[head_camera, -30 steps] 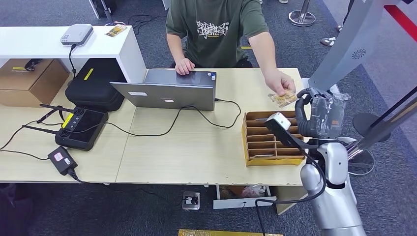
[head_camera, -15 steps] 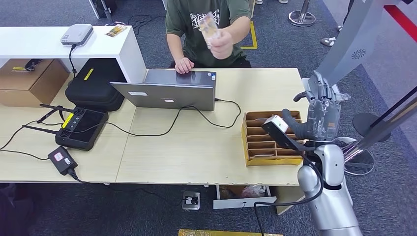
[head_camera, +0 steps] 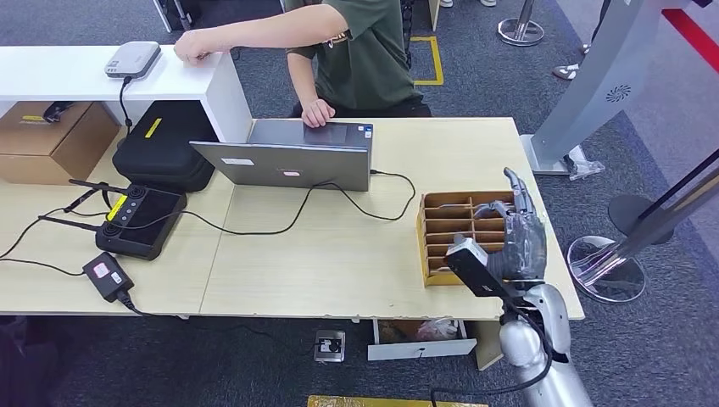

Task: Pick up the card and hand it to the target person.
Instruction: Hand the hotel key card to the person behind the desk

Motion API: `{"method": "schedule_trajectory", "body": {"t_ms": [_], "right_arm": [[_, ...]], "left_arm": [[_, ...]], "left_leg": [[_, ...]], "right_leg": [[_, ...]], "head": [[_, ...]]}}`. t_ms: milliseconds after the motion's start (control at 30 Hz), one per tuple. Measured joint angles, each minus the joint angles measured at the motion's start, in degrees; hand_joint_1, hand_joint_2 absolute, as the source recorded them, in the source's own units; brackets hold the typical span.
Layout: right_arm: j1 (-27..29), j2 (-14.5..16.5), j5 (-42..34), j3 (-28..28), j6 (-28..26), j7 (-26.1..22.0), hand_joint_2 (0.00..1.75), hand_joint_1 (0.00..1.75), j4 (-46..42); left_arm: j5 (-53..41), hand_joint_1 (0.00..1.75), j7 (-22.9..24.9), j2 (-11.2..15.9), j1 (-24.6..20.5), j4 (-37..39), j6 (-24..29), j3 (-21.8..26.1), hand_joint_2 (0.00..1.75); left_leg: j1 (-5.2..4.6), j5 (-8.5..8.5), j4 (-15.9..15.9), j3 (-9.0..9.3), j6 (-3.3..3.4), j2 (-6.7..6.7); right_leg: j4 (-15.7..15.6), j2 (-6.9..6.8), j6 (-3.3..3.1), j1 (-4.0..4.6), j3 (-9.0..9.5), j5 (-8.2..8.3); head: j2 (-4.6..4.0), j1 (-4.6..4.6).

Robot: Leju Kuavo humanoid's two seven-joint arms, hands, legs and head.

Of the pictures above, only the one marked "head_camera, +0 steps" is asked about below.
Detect person's right hand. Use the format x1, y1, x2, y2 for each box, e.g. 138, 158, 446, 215
300, 98, 337, 129

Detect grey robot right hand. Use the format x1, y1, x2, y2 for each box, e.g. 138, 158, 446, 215
472, 166, 549, 283

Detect person's left hand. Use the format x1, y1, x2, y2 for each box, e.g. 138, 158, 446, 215
172, 29, 214, 64

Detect person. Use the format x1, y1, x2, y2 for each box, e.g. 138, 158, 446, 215
172, 0, 433, 129

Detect wooden card organizer box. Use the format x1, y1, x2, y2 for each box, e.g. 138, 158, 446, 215
415, 190, 515, 287

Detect grey laptop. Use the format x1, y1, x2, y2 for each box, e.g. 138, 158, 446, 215
189, 118, 376, 193

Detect grey router box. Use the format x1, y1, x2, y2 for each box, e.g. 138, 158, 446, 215
103, 41, 162, 81

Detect chrome stanchion with mirror base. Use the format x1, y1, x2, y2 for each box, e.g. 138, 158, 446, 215
567, 165, 719, 304

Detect wooden desk leg panel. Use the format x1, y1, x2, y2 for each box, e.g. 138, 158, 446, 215
476, 321, 505, 372

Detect black stanchion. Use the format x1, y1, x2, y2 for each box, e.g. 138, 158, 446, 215
607, 147, 719, 245

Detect black carrying case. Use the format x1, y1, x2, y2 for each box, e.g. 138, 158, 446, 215
111, 100, 220, 194

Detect pink white plastic bag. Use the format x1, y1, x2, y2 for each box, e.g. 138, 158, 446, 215
415, 318, 459, 342

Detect white shelf riser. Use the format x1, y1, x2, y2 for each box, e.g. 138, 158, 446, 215
0, 44, 254, 144

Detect white open drawer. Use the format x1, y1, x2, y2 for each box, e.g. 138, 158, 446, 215
367, 319, 478, 362

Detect grey kiosk stand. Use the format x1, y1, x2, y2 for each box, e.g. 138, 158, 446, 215
519, 0, 711, 181

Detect brown cardboard box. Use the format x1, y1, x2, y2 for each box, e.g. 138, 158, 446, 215
0, 101, 121, 187

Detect black controller with antennas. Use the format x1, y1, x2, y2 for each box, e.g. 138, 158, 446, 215
37, 179, 189, 262

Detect chrome stanchion with round base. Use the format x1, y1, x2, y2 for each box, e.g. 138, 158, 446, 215
496, 0, 545, 47

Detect silver floor socket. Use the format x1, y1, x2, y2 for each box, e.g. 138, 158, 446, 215
313, 330, 347, 364

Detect gold foil object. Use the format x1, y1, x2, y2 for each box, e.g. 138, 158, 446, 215
307, 395, 490, 407

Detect black power adapter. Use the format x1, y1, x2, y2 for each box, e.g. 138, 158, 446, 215
81, 252, 136, 304

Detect red barrier belt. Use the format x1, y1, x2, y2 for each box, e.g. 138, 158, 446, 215
660, 8, 719, 74

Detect white furniture frame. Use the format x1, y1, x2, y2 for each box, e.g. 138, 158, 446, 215
151, 0, 198, 34

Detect black wrist camera pale box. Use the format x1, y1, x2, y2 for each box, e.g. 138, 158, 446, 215
443, 234, 527, 302

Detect black router cable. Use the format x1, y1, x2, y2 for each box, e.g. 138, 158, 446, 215
117, 75, 134, 136

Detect black laptop cable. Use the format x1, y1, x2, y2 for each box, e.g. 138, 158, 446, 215
120, 168, 417, 237

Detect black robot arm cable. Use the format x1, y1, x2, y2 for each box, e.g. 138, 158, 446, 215
429, 303, 555, 407

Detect black strap object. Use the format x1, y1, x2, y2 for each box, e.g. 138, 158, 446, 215
42, 101, 74, 124

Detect black controller cable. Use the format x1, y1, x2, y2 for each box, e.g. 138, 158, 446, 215
0, 206, 109, 260

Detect thick black adapter cable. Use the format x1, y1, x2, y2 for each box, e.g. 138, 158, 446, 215
114, 292, 315, 356

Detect thin black adapter cable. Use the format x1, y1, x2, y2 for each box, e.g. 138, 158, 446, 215
0, 258, 86, 278

